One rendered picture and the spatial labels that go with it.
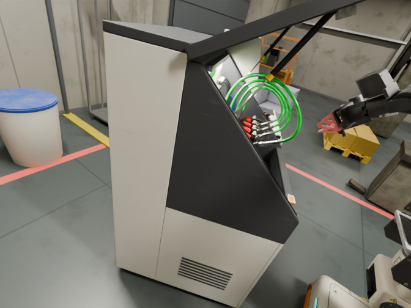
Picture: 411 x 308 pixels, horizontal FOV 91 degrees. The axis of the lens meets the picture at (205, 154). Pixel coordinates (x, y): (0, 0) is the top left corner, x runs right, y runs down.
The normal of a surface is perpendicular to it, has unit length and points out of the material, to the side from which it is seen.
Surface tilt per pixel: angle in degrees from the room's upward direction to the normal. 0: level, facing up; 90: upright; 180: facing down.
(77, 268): 0
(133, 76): 90
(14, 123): 94
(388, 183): 90
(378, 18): 90
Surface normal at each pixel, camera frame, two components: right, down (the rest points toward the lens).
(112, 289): 0.21, -0.82
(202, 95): -0.21, 0.50
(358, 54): -0.55, 0.35
